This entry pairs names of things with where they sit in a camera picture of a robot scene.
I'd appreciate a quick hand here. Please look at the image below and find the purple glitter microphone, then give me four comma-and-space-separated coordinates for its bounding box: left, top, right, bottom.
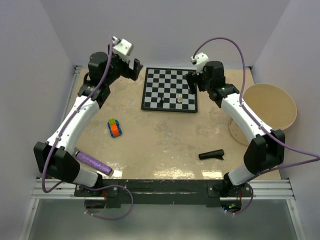
75, 151, 113, 176

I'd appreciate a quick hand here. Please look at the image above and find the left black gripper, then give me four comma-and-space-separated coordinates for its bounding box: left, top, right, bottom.
105, 44, 144, 86

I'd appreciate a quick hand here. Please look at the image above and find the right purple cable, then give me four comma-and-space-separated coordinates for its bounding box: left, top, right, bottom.
192, 37, 320, 216

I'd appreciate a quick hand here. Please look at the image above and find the black white chessboard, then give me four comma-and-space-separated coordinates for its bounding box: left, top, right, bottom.
141, 67, 198, 113

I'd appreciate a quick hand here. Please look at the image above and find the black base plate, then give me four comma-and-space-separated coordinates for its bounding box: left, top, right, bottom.
74, 179, 253, 210

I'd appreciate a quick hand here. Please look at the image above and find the purple cable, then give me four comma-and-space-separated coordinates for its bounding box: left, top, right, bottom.
192, 37, 320, 216
41, 37, 135, 221

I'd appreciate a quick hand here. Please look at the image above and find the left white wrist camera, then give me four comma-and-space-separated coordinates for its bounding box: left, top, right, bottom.
112, 36, 134, 63

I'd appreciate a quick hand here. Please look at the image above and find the white chess piece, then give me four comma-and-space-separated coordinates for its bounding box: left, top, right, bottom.
177, 94, 183, 103

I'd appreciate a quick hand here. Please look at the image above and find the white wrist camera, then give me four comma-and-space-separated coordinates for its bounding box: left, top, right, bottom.
191, 52, 209, 75
112, 36, 134, 63

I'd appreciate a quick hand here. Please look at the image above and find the aluminium front rail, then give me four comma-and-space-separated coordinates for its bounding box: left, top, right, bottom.
31, 179, 295, 200

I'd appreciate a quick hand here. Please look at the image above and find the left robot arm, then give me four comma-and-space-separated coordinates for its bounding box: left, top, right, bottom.
33, 39, 143, 196

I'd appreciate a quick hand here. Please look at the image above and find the black trash bag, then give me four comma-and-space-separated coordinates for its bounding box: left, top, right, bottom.
198, 149, 225, 160

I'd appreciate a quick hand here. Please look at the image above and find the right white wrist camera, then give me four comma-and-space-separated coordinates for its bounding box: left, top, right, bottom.
191, 52, 209, 75

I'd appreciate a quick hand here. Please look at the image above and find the aluminium left rail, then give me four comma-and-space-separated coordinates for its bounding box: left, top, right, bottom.
61, 65, 83, 122

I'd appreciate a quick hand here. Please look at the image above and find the beige round trash bin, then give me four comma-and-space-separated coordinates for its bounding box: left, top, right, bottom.
221, 83, 298, 146

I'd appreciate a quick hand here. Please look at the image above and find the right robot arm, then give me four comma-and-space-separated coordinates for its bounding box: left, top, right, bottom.
185, 58, 285, 197

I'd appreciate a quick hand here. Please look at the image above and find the aluminium rail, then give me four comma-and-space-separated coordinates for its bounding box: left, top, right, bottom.
61, 65, 83, 122
31, 179, 295, 200

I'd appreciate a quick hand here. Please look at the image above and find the colourful toy block car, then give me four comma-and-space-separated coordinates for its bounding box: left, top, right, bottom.
107, 118, 122, 138

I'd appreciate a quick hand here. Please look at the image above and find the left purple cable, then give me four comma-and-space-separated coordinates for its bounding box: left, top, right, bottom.
41, 37, 135, 221

